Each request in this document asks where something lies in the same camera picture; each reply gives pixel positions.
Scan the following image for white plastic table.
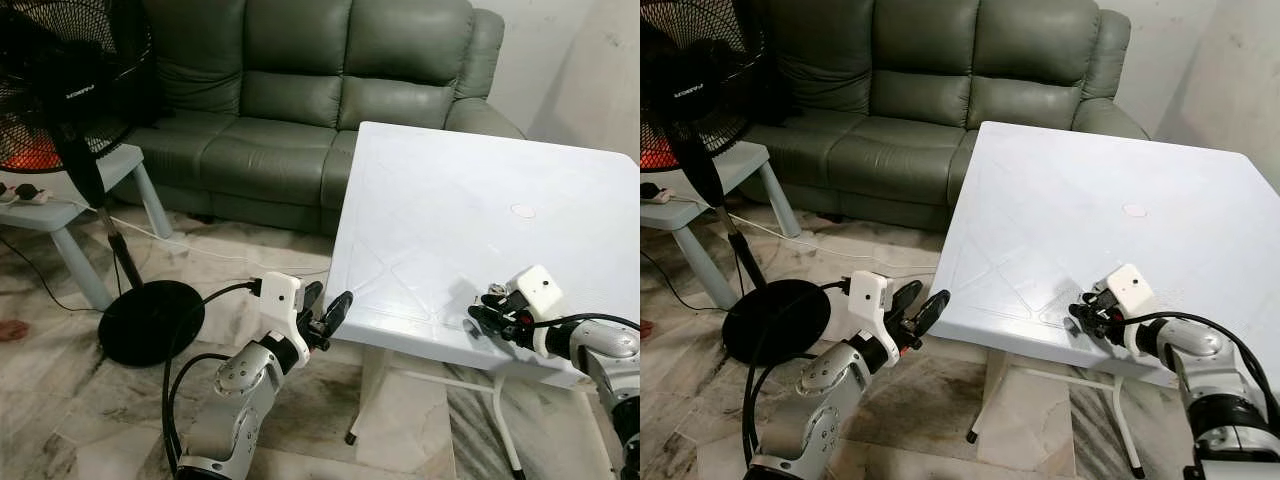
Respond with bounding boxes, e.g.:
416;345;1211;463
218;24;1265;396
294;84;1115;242
928;121;1280;479
325;121;641;477

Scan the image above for green leather sofa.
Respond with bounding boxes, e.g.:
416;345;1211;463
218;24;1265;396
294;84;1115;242
745;0;1151;234
110;0;527;237

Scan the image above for small grey-blue side table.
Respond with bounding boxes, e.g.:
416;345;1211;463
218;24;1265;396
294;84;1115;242
0;144;174;312
640;140;802;310

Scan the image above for orange-red mesh object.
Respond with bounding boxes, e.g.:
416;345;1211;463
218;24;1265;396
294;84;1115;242
640;138;678;172
0;128;63;173

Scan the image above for black standing fan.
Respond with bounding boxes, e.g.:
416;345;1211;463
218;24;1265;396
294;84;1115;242
640;0;832;367
0;0;207;368

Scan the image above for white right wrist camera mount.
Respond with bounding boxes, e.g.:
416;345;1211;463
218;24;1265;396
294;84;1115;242
513;264;565;359
1104;263;1158;357

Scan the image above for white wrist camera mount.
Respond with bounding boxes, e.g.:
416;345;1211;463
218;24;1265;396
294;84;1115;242
513;264;565;359
1104;263;1158;357
258;272;305;364
847;270;894;362

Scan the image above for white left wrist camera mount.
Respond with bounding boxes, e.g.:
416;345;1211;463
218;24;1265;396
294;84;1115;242
847;270;894;362
258;272;305;364

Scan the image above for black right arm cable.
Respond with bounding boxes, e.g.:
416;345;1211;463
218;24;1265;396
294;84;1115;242
528;312;641;333
1128;310;1273;403

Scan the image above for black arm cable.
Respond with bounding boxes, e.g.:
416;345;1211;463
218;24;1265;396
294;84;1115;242
1128;310;1273;403
162;280;264;473
741;279;852;467
528;312;641;333

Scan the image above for thin white floor cable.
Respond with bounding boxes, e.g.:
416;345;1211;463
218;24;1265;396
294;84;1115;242
48;196;333;278
670;196;938;273

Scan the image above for thin black floor cable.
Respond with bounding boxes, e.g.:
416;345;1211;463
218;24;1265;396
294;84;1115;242
640;248;693;307
0;234;107;314

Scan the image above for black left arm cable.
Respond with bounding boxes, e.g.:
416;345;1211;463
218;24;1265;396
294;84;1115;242
162;280;264;473
741;279;852;467

